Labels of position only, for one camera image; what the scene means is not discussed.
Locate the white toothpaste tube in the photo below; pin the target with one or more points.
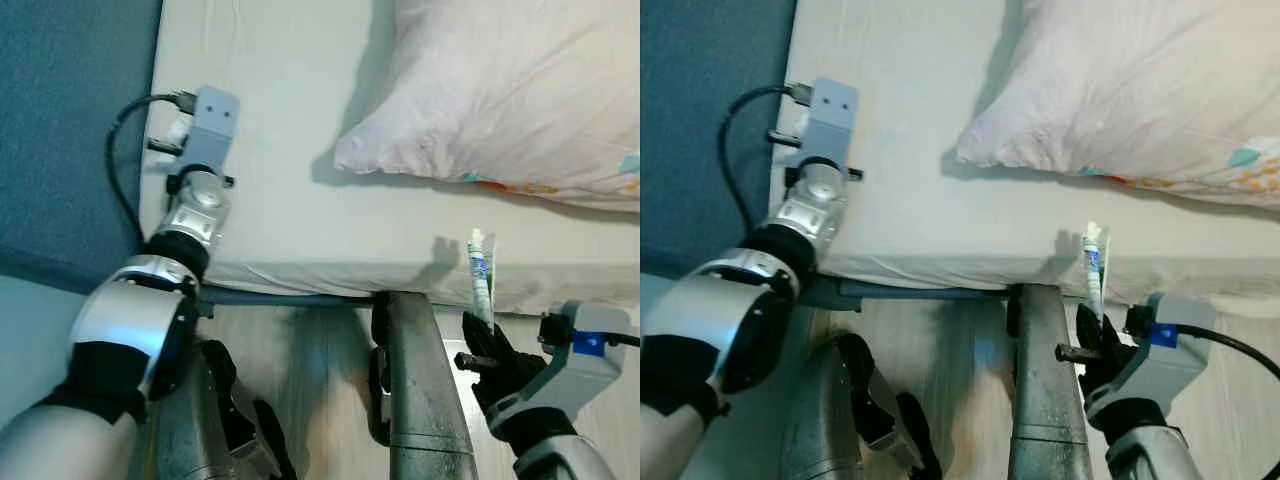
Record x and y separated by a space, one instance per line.
481 275
1095 270

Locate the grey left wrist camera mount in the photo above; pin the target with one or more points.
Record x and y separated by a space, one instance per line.
210 130
832 120

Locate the cream sheeted bed mattress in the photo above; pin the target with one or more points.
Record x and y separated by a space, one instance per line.
300 220
930 210

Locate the grey left robot leg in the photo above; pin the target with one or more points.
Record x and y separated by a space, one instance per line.
200 430
830 420

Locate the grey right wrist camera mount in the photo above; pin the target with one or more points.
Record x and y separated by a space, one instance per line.
580 370
1165 365

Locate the grey right robot leg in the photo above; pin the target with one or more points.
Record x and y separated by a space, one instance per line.
1050 400
420 400

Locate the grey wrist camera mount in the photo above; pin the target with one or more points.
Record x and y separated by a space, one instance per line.
1165 365
210 130
832 120
580 370

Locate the grey robot leg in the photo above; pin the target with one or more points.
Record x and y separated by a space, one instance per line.
830 420
420 400
1050 400
200 430

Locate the teal upholstered headboard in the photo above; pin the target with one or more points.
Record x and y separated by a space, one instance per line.
700 120
70 120

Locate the pink patterned pillow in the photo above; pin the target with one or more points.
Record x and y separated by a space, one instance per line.
1120 90
500 90

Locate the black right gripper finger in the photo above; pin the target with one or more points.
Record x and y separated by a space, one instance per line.
1093 327
484 335

